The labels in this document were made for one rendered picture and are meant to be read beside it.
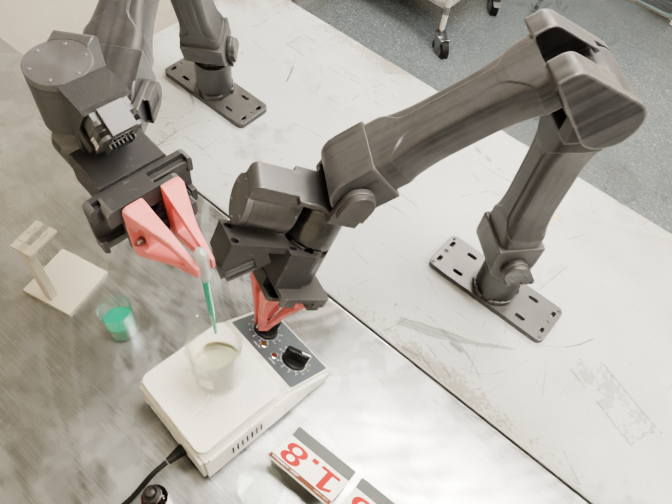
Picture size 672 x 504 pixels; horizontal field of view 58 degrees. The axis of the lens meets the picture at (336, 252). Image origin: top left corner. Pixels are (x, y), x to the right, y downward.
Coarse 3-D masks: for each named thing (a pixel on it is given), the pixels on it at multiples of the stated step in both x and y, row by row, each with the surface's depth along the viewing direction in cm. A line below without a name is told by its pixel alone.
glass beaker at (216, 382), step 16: (208, 320) 67; (224, 320) 67; (192, 336) 67; (208, 336) 70; (224, 336) 70; (240, 336) 66; (192, 352) 69; (240, 352) 65; (192, 368) 65; (224, 368) 64; (240, 368) 68; (208, 384) 67; (224, 384) 68
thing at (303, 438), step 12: (300, 432) 77; (300, 444) 76; (312, 444) 76; (324, 456) 76; (336, 456) 76; (336, 468) 75; (348, 468) 75; (348, 480) 74; (312, 492) 70; (336, 492) 72
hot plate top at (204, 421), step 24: (168, 360) 72; (144, 384) 70; (168, 384) 70; (192, 384) 71; (240, 384) 71; (264, 384) 71; (168, 408) 69; (192, 408) 69; (216, 408) 69; (240, 408) 70; (192, 432) 68; (216, 432) 68
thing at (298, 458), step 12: (288, 444) 75; (288, 456) 73; (300, 456) 74; (312, 456) 75; (300, 468) 72; (312, 468) 73; (324, 468) 74; (312, 480) 71; (324, 480) 72; (336, 480) 73; (324, 492) 70
